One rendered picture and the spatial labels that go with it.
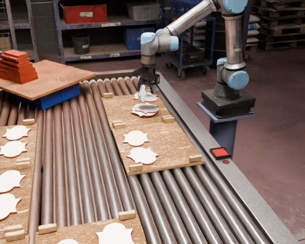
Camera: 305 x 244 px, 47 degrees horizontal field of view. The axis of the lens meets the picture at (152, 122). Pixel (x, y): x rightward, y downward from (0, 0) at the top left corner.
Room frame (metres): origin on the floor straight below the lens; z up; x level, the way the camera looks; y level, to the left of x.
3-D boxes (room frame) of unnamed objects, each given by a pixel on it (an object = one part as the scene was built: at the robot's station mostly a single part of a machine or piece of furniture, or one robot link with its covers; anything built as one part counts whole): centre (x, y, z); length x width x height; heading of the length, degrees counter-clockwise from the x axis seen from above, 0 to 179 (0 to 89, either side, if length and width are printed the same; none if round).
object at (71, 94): (2.08, 0.67, 0.97); 0.31 x 0.31 x 0.10; 54
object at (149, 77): (1.79, 0.02, 1.17); 0.09 x 0.08 x 0.12; 46
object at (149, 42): (1.80, 0.02, 1.33); 0.09 x 0.08 x 0.11; 99
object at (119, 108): (1.87, 0.10, 0.93); 0.41 x 0.35 x 0.02; 14
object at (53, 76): (2.13, 0.72, 1.03); 0.50 x 0.50 x 0.02; 54
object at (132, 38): (6.17, 0.24, 0.32); 0.50 x 0.41 x 0.37; 104
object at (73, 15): (5.88, 1.10, 0.78); 0.66 x 0.45 x 0.28; 107
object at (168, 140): (1.47, -0.01, 0.93); 0.41 x 0.35 x 0.02; 15
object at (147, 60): (1.80, 0.02, 1.25); 0.08 x 0.08 x 0.05
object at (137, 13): (6.14, 0.16, 0.76); 0.50 x 0.36 x 0.24; 113
